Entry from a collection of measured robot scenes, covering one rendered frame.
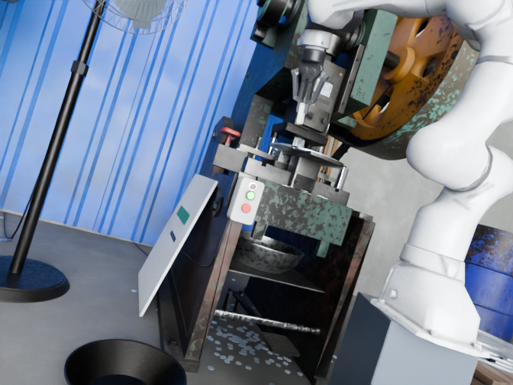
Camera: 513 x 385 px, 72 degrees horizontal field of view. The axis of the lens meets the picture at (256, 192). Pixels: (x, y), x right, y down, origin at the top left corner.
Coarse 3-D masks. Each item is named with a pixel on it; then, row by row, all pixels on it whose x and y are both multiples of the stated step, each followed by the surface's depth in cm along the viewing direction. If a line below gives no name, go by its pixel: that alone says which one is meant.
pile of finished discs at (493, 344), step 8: (480, 336) 107; (488, 336) 114; (488, 344) 100; (496, 344) 104; (504, 344) 110; (496, 352) 96; (504, 352) 99; (512, 352) 102; (480, 360) 93; (488, 360) 96; (496, 360) 92; (504, 360) 91; (512, 360) 91; (504, 368) 91; (512, 368) 91
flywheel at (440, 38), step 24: (408, 24) 161; (432, 24) 146; (408, 48) 152; (432, 48) 141; (456, 48) 124; (384, 72) 162; (408, 72) 151; (432, 72) 137; (408, 96) 146; (360, 120) 172; (384, 120) 157
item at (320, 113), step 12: (324, 60) 137; (324, 72) 137; (336, 72) 139; (324, 84) 138; (336, 84) 139; (324, 96) 138; (336, 96) 140; (288, 108) 146; (312, 108) 134; (324, 108) 139; (288, 120) 142; (312, 120) 135; (324, 120) 135; (324, 132) 140
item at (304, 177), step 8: (288, 152) 133; (296, 152) 126; (304, 152) 120; (312, 152) 116; (296, 160) 129; (304, 160) 128; (312, 160) 129; (320, 160) 123; (328, 160) 118; (336, 160) 119; (288, 168) 134; (296, 168) 128; (304, 168) 129; (312, 168) 130; (296, 176) 128; (304, 176) 129; (312, 176) 130; (288, 184) 129; (296, 184) 128; (304, 184) 129; (312, 184) 130
